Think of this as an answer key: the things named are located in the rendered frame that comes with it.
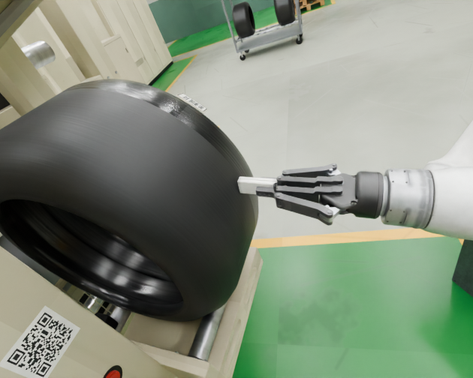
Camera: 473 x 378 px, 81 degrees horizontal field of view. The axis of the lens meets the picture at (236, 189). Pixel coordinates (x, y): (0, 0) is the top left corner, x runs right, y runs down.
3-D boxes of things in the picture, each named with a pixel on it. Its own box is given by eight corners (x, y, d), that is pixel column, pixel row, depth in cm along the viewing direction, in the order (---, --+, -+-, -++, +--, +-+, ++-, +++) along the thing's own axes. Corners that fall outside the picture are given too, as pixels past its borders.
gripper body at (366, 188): (384, 160, 44) (323, 158, 47) (387, 197, 38) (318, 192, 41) (376, 194, 49) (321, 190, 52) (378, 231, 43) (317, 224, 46)
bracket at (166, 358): (222, 392, 59) (205, 378, 54) (96, 351, 77) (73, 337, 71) (227, 374, 62) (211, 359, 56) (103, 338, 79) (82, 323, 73)
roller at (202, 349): (184, 362, 62) (202, 370, 62) (188, 359, 59) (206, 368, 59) (231, 238, 86) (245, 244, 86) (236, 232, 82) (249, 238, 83)
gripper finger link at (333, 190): (341, 202, 47) (341, 208, 46) (275, 198, 50) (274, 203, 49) (342, 185, 44) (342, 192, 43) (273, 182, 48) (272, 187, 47)
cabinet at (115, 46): (137, 122, 485) (91, 49, 410) (111, 128, 503) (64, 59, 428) (155, 100, 550) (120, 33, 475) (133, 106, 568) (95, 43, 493)
